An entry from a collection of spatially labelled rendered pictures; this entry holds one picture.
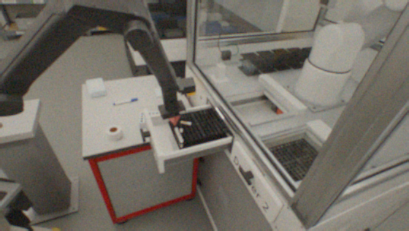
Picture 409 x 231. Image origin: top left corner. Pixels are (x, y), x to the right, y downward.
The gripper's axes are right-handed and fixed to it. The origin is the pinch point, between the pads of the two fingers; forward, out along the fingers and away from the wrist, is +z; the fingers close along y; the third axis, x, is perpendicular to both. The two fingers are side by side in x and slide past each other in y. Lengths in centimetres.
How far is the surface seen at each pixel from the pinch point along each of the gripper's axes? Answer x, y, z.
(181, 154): -13.7, -1.3, 4.2
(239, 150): -21.9, 19.6, 2.0
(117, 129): 17.3, -25.1, 10.0
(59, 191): 35, -75, 64
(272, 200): -43.7, 20.3, 2.6
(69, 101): 169, -86, 82
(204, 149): -13.6, 8.5, 5.8
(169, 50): 80, 17, 4
